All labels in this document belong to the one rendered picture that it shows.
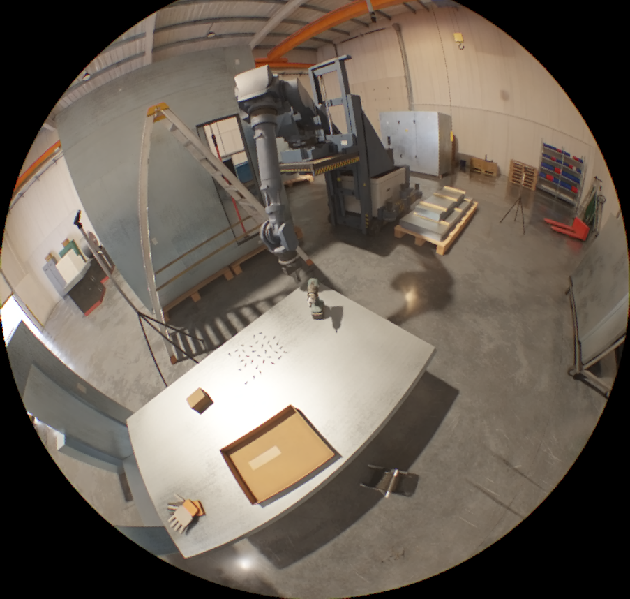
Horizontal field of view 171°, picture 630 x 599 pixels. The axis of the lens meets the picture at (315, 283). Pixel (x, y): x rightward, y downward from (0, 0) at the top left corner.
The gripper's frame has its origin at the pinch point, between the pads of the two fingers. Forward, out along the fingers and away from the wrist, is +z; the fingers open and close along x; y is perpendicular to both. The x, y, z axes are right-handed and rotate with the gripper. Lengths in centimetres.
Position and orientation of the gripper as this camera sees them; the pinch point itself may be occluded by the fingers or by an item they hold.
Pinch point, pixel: (298, 279)
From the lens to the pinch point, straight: 147.1
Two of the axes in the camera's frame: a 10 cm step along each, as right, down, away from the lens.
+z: 2.9, 8.0, 5.2
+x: -7.1, 5.5, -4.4
